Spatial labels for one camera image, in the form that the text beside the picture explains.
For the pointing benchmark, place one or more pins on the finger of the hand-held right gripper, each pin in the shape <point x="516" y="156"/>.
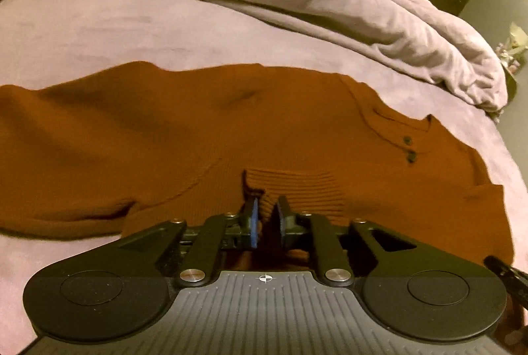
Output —
<point x="505" y="271"/>

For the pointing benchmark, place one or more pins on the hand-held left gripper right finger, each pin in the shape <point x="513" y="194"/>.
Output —
<point x="282" y="223"/>

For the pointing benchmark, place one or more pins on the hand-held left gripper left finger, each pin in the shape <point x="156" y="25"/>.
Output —
<point x="254" y="223"/>

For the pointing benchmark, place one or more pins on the brown knit sweater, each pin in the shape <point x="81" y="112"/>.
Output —
<point x="165" y="157"/>

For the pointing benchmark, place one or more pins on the pale clutter pile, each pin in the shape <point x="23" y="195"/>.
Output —
<point x="513" y="47"/>

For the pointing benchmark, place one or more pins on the purple bed sheet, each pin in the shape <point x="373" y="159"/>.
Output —
<point x="74" y="37"/>

